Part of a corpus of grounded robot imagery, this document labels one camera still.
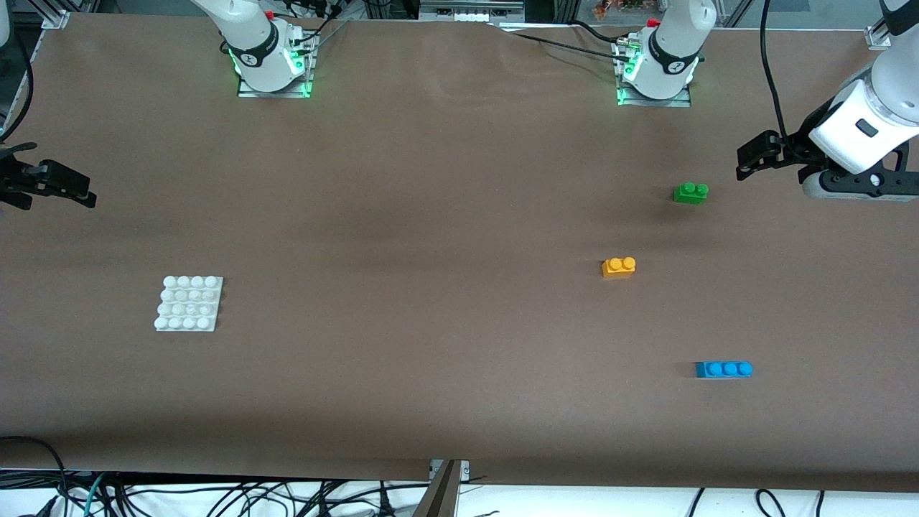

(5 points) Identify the black looped floor cable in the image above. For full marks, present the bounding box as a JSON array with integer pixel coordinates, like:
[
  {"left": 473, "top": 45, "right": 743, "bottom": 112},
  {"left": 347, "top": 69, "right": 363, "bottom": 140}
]
[{"left": 0, "top": 435, "right": 69, "bottom": 517}]

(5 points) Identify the brown table cover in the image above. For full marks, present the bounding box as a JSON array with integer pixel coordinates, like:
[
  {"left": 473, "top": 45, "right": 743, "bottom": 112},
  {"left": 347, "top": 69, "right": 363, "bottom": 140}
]
[{"left": 0, "top": 13, "right": 919, "bottom": 493}]

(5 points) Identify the blue three-stud block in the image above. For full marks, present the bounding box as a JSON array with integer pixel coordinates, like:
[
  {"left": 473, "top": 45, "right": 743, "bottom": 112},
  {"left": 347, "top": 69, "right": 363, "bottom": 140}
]
[{"left": 695, "top": 360, "right": 754, "bottom": 380}]

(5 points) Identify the orange background object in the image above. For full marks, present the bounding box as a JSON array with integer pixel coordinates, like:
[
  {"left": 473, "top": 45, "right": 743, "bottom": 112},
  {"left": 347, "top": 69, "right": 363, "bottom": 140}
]
[{"left": 594, "top": 0, "right": 647, "bottom": 19}]

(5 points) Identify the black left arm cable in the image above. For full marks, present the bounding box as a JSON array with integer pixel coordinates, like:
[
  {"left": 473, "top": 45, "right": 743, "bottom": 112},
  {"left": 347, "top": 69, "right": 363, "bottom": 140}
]
[{"left": 760, "top": 0, "right": 794, "bottom": 144}]

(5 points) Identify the aluminium profile leg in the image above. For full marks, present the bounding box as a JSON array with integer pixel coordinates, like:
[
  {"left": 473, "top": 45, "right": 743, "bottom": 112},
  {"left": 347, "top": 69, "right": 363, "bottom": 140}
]
[{"left": 413, "top": 460, "right": 471, "bottom": 517}]

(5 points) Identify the teal floor cable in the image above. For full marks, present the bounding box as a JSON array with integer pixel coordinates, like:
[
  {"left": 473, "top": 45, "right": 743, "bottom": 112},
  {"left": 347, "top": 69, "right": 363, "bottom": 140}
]
[{"left": 80, "top": 472, "right": 108, "bottom": 517}]

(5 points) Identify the black base cable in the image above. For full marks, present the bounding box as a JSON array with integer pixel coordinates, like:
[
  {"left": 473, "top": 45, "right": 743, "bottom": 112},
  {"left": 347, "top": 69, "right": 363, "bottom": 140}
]
[{"left": 298, "top": 18, "right": 350, "bottom": 57}]

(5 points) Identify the long black cable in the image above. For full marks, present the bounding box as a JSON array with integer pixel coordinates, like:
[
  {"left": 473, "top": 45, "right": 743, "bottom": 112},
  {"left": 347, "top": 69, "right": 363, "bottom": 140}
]
[{"left": 511, "top": 32, "right": 633, "bottom": 65}]

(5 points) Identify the white studded base plate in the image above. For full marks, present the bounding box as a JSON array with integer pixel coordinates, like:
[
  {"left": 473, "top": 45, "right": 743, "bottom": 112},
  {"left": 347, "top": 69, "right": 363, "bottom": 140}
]
[{"left": 154, "top": 275, "right": 224, "bottom": 332}]

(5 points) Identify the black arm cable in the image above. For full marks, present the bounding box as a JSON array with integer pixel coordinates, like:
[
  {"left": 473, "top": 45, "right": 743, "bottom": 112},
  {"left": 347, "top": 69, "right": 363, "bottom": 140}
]
[
  {"left": 760, "top": 0, "right": 794, "bottom": 144},
  {"left": 0, "top": 39, "right": 34, "bottom": 141}
]

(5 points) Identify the short black cable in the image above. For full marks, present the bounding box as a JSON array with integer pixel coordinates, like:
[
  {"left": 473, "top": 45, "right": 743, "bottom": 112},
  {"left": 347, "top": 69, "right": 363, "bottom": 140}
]
[{"left": 571, "top": 20, "right": 629, "bottom": 42}]

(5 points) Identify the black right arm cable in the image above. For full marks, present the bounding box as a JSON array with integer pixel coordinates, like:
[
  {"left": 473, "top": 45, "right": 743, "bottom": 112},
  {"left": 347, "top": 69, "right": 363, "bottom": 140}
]
[{"left": 0, "top": 39, "right": 34, "bottom": 141}]

